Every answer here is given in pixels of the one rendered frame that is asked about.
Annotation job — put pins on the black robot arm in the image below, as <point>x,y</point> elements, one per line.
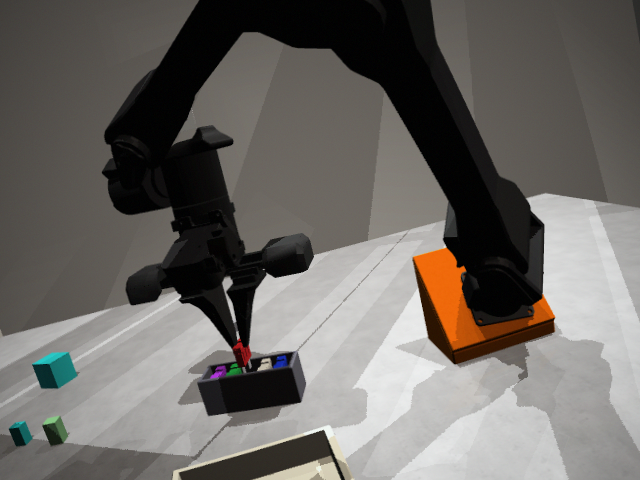
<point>490,228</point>

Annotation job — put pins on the small teal block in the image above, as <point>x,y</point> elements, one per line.
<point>20,433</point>

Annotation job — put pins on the teal cube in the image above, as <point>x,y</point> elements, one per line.
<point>54,370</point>

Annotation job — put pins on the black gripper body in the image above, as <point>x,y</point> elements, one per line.
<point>280,256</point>

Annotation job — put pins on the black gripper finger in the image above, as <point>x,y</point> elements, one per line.
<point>242,297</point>
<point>215,305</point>

